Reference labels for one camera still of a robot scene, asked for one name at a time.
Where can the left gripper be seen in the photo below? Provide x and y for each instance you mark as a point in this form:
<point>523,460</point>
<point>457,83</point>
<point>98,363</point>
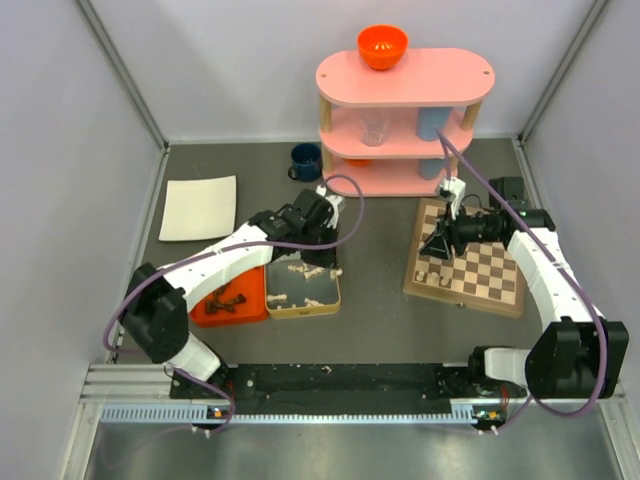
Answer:
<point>325,259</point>

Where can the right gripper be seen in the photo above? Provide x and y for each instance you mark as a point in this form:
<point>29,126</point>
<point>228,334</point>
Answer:
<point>437,246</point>

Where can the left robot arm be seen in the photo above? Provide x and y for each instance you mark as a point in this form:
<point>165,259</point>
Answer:
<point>156,311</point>

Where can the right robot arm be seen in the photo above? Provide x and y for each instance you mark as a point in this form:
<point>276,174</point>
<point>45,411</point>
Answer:
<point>579,353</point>

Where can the wooden chess board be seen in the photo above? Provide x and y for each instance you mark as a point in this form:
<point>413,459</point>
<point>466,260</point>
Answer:
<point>484,278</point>

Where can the dark chess rook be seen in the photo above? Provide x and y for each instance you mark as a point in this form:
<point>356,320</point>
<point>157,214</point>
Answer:
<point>239,299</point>

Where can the white bishop in tin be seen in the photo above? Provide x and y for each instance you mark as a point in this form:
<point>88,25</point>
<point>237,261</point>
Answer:
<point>313,272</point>

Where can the dark blue mug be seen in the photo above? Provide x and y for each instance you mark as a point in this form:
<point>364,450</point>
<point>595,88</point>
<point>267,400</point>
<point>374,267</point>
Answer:
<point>306,163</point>

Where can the small orange bowl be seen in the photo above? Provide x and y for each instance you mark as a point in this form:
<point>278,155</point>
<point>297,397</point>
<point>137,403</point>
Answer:
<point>358,162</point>

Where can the gold metal tin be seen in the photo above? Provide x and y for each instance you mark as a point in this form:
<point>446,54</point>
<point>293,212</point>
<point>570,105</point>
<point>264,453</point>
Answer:
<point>320,295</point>

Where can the light blue lower cup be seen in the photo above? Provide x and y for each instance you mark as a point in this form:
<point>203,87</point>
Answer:
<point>430,168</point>

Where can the light blue cup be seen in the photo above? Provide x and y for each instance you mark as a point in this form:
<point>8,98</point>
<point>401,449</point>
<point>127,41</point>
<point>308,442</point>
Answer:
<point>430,120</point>
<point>430,168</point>

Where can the orange metal tin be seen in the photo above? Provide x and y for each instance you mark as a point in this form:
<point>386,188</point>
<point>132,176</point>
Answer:
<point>212,311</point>

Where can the white square plate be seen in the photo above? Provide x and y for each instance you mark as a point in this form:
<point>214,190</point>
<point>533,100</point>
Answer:
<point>198,210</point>

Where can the clear glass cup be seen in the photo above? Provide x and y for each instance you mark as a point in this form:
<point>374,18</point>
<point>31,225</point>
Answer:
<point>374,126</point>

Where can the pink three-tier shelf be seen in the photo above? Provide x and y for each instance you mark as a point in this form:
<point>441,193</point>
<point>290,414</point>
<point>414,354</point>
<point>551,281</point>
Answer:
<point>424,77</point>

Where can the orange plastic bowl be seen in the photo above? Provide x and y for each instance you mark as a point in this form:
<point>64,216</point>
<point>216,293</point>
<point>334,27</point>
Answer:
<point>382,46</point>

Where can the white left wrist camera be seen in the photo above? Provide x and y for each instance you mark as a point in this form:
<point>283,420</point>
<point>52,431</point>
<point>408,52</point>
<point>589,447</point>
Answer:
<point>337,201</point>

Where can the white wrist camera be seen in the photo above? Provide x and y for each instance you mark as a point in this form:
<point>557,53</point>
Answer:
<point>453,189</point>
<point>337,201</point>

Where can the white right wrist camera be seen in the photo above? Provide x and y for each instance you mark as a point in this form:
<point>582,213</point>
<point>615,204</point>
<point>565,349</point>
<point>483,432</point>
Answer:
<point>453,189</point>

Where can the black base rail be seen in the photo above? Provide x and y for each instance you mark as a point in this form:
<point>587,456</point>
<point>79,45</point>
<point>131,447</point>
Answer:
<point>354,388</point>

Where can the grey cable duct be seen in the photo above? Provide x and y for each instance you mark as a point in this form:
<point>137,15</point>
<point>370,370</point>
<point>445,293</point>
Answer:
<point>213,413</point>

